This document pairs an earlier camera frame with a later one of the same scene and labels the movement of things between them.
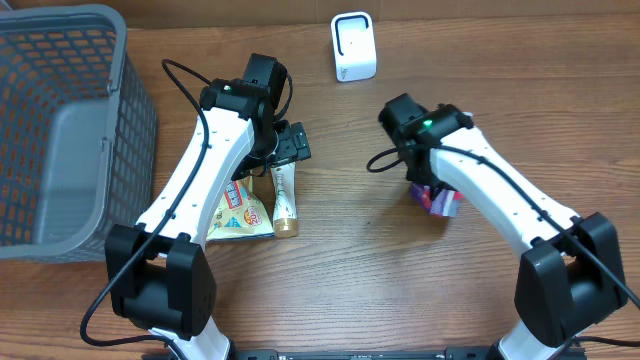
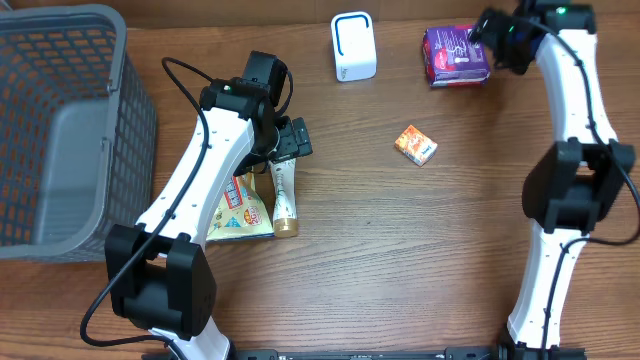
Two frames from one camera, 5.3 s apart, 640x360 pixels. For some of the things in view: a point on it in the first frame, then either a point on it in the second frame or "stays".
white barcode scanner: x=354 y=46 stays
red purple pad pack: x=444 y=203 -> x=452 y=59
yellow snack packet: x=239 y=213 stays
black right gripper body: x=419 y=171 -> x=510 y=48
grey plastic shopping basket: x=78 y=133 stays
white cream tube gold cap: x=285 y=220 stays
